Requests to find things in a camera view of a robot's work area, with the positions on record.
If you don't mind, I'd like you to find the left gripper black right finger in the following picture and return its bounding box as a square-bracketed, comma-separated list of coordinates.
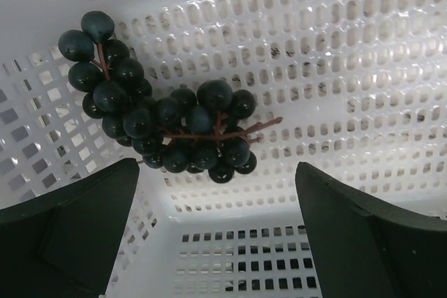
[295, 162, 446, 297]

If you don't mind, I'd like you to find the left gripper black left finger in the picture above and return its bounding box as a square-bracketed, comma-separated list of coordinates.
[1, 158, 140, 297]

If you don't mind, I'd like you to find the black fake grape bunch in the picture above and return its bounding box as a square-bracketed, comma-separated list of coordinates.
[57, 10, 281, 184]

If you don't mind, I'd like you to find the white perforated plastic basket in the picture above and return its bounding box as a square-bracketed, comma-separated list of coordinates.
[1, 0, 446, 297]

